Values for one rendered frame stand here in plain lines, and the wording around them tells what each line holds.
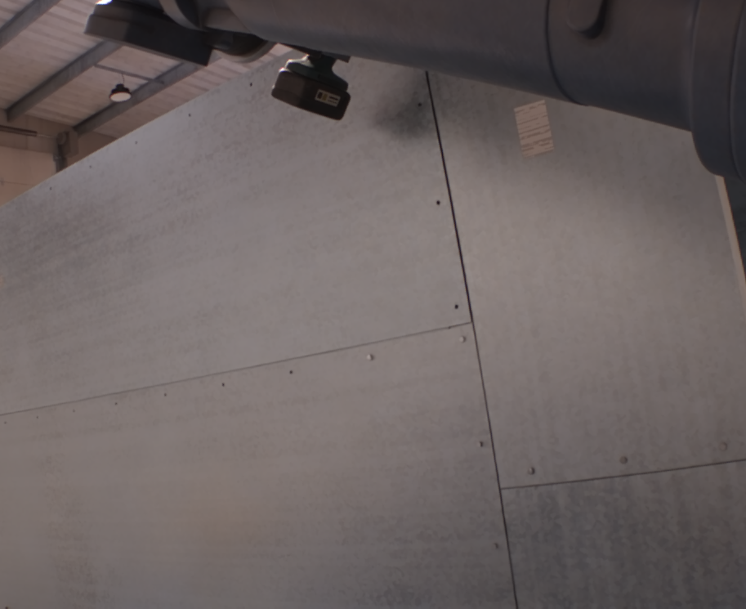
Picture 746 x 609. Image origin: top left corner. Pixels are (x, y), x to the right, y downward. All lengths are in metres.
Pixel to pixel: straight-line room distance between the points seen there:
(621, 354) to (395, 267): 0.39
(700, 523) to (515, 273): 0.45
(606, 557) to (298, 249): 0.72
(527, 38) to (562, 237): 0.68
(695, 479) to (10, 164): 12.67
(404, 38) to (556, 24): 0.13
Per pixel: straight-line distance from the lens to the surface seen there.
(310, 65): 1.18
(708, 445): 1.09
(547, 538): 1.19
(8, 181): 13.16
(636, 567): 1.16
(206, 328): 1.52
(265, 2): 0.67
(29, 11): 10.83
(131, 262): 1.70
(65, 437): 1.94
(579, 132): 1.15
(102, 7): 0.94
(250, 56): 1.05
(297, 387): 1.38
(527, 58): 0.49
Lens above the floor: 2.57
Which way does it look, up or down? 7 degrees up
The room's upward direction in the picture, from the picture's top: 9 degrees counter-clockwise
